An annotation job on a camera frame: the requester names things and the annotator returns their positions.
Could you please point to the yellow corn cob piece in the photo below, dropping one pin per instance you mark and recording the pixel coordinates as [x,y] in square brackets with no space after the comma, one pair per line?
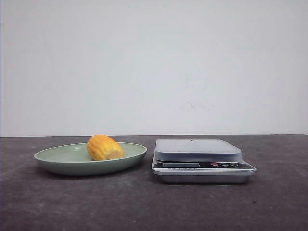
[102,147]

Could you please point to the green shallow plate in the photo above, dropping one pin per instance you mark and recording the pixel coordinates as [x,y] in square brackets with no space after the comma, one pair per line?
[74,160]

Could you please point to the silver digital kitchen scale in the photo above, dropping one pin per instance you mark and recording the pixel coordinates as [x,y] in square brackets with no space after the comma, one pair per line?
[200,161]

